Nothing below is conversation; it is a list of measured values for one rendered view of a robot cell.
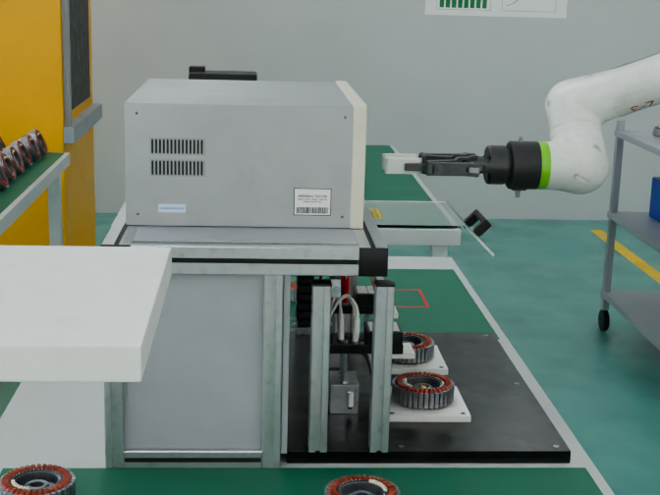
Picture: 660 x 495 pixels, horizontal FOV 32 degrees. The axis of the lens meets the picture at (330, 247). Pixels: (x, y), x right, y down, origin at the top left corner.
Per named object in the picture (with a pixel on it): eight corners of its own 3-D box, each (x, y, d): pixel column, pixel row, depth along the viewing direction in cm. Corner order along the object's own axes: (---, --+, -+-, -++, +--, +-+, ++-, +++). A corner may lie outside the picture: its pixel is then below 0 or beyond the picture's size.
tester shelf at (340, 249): (352, 194, 244) (352, 173, 242) (387, 276, 178) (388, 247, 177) (143, 191, 241) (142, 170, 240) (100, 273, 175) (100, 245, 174)
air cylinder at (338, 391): (355, 398, 209) (356, 369, 208) (357, 413, 202) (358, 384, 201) (327, 398, 209) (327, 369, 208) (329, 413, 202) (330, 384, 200)
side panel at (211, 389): (279, 461, 187) (283, 270, 179) (280, 468, 184) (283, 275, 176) (107, 461, 185) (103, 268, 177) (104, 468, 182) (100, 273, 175)
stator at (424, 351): (428, 347, 235) (429, 330, 235) (437, 365, 225) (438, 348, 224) (374, 347, 235) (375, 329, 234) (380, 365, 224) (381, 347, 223)
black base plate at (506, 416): (492, 342, 251) (493, 332, 251) (570, 463, 189) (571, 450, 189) (278, 341, 248) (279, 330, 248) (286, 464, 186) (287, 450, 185)
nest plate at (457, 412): (456, 391, 214) (456, 385, 214) (470, 421, 200) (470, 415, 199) (376, 391, 213) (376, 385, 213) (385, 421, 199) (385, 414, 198)
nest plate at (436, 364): (436, 350, 238) (436, 345, 237) (448, 374, 223) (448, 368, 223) (364, 350, 237) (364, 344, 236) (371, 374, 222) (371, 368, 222)
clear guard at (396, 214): (471, 229, 243) (473, 201, 242) (494, 256, 220) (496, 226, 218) (318, 227, 241) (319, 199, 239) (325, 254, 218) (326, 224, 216)
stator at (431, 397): (443, 387, 213) (444, 368, 212) (462, 410, 202) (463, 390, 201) (384, 390, 210) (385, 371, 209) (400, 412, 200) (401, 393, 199)
